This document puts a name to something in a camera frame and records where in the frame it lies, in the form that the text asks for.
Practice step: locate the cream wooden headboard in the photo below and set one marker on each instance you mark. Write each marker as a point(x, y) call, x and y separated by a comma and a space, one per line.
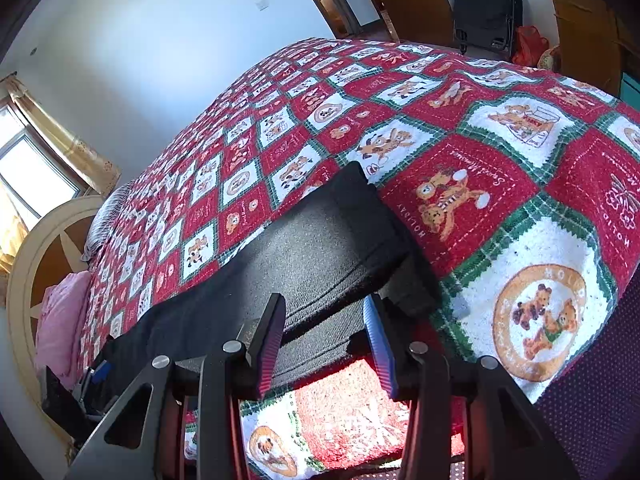
point(22, 280)

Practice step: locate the yellow curtain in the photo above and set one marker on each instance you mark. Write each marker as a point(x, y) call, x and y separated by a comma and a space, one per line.
point(65, 145)

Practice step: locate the black pants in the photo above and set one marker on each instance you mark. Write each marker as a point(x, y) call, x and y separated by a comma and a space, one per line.
point(310, 240)

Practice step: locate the grey striped pillow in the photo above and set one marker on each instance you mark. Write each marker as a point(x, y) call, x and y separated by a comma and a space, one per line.
point(107, 215)

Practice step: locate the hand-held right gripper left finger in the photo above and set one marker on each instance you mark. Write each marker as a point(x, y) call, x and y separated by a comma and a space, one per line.
point(270, 330)

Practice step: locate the pink pillow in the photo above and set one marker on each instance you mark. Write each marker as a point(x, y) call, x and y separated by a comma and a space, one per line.
point(62, 320)

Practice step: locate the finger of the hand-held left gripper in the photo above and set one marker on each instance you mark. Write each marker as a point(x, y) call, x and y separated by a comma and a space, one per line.
point(102, 370)

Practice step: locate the purple dotted sheet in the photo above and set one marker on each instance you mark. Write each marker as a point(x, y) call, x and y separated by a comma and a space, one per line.
point(600, 390)

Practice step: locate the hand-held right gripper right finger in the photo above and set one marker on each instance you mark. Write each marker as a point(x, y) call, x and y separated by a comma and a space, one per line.
point(382, 350)

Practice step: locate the red plastic bag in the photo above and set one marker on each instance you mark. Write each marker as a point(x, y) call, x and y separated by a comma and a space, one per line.
point(530, 45)

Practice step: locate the red green printed blanket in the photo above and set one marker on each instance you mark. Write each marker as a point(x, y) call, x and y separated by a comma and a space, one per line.
point(500, 170)

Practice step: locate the black suitcase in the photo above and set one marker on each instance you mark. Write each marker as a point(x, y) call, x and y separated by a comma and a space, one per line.
point(485, 5)

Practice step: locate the window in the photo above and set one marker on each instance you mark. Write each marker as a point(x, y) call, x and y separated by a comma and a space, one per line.
point(35, 170)

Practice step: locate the brown wooden door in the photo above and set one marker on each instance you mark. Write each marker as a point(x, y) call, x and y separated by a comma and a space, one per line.
point(410, 0)

